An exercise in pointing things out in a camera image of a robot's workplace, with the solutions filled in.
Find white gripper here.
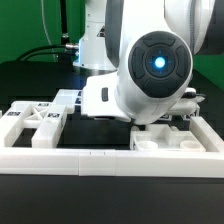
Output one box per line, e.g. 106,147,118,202
81,71,204,123

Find white chair seat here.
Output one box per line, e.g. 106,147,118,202
130,124,206,152

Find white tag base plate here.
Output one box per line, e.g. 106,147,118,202
53,89,82,108

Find white chair back frame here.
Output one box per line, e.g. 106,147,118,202
0,101,74,148

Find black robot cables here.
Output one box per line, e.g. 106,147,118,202
16,0,81,62

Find white U-shaped fence frame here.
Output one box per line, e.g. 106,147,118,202
0,117,224,178

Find grey thin cable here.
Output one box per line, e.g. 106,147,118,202
40,0,58,62

